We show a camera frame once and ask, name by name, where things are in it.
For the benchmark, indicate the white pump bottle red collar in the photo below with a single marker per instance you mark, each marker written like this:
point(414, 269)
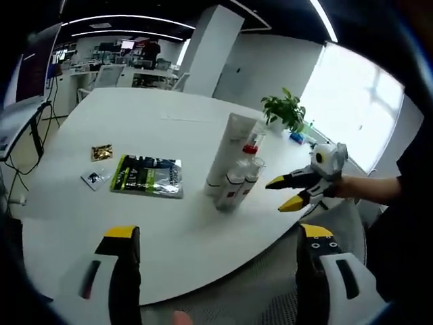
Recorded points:
point(252, 149)

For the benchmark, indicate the small blue box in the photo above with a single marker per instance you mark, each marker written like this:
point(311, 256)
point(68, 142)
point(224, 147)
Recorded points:
point(297, 138)

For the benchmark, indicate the potted green plant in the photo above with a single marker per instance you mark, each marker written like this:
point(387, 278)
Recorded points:
point(284, 108)

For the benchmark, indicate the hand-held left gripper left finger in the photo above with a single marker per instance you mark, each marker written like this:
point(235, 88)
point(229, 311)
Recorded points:
point(126, 271)

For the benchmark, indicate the green black foil packet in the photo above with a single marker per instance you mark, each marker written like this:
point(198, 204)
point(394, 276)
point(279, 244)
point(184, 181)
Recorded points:
point(145, 177)

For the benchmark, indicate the person's dark clothing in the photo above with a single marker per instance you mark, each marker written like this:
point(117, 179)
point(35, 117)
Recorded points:
point(412, 203)

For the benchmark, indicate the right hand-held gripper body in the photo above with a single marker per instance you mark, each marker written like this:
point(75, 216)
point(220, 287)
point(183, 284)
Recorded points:
point(329, 160)

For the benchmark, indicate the large window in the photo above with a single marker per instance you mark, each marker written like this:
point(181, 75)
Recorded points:
point(352, 108)

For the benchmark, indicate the small white bottle red label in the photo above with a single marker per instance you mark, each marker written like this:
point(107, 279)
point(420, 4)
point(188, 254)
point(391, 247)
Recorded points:
point(231, 189)

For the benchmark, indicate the small white blue sachet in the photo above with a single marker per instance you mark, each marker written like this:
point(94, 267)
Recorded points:
point(94, 179)

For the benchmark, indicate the grey mesh office chair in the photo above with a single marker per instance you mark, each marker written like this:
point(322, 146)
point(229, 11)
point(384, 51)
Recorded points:
point(270, 298)

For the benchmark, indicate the large display screen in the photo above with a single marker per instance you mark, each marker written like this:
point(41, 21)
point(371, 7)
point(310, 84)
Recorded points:
point(37, 64)

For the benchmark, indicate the gold foil sachet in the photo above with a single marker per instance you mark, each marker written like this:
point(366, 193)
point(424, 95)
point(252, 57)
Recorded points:
point(101, 152)

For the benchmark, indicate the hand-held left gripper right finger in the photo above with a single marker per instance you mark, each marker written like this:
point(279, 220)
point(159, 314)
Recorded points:
point(311, 277)

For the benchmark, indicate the white standing desk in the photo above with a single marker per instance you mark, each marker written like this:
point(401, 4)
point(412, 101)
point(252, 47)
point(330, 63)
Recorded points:
point(17, 125)

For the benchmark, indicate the white office chair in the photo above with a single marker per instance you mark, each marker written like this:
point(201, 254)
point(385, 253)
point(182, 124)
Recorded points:
point(107, 76)
point(182, 82)

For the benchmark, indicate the long ceiling light strip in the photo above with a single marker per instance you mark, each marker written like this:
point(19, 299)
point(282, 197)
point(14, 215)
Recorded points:
point(324, 20)

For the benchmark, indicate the tall white skincare tube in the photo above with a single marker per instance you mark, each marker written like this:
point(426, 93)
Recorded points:
point(230, 149)

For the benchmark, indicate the person's left hand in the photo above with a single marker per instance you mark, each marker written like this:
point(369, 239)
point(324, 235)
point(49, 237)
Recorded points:
point(181, 320)

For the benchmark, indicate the person's right hand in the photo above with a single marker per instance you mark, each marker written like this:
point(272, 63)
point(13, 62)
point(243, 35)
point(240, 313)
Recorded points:
point(341, 188)

